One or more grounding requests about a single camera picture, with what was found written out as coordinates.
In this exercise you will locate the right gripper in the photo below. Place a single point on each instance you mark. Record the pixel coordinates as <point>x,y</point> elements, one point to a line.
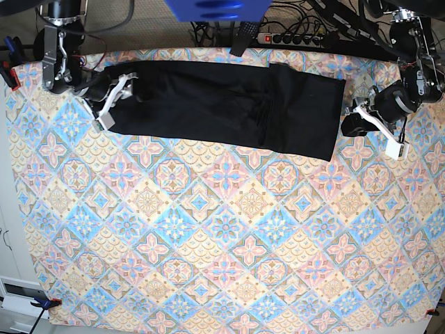
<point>110,90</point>

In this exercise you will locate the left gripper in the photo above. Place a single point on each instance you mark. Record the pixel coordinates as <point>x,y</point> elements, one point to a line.
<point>390,105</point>

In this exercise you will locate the black T-shirt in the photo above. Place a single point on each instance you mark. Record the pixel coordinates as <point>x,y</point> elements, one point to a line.
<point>274,108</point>

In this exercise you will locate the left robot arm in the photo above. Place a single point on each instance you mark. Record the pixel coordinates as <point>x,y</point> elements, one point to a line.
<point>401,29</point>

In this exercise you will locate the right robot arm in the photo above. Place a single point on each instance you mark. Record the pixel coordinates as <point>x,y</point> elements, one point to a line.
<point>64,69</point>

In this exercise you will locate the patterned tablecloth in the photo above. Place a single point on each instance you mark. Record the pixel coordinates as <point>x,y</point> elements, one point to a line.
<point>154,235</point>

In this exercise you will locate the blue clamp top left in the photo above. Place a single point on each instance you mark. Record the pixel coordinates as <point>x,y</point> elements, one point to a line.
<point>8,72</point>

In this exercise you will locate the blue clamp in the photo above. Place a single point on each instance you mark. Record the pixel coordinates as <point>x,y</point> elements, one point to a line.
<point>44,305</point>
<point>8,72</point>

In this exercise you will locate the white power strip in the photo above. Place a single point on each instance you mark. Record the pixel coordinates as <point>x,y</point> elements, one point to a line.
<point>292,39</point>

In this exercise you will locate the white cabinet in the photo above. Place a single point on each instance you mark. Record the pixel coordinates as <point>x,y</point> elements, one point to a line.
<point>16,264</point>

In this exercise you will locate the blue clamp bottom left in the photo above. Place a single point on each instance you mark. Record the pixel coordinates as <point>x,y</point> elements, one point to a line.
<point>44,305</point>

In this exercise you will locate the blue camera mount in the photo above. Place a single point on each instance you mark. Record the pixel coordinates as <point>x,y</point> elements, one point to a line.
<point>218,10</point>

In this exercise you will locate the black perforated bracket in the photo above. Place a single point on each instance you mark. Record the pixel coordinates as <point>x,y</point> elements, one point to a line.
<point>247,32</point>

